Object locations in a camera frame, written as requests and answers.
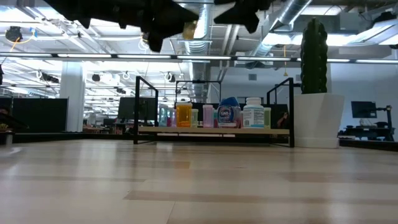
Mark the white plant pot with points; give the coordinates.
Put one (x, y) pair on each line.
(320, 121)

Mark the blue round cap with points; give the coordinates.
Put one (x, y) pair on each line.
(228, 115)

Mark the silver ribbed air duct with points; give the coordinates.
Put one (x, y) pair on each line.
(199, 71)

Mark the black partition wall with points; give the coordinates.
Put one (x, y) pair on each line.
(46, 115)

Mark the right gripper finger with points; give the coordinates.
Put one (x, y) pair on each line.
(245, 18)

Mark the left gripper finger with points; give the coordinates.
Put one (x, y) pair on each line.
(161, 18)

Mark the large orange pill vial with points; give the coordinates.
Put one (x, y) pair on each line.
(184, 116)

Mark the wooden shelf black frame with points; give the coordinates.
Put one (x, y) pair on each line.
(217, 130)

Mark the dark computer monitor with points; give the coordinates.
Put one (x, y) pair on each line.
(127, 109)
(363, 109)

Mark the ceiling light strip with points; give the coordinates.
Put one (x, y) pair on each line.
(202, 58)

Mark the black aluminium table frame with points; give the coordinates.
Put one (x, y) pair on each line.
(46, 137)

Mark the black ceiling dome camera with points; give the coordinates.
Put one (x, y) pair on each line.
(14, 34)

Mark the black round ceiling speaker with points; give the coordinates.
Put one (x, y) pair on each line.
(95, 77)

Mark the yellow hanging pendant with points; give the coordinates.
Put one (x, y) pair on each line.
(285, 74)

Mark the white column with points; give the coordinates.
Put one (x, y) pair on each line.
(73, 105)

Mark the large white medicine bottle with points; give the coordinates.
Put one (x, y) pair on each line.
(253, 115)

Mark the silver smooth air duct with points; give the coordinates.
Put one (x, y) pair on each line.
(289, 12)

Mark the black rectangular metal frame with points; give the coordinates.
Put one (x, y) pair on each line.
(199, 81)

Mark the green cactus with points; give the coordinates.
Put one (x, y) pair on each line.
(314, 62)

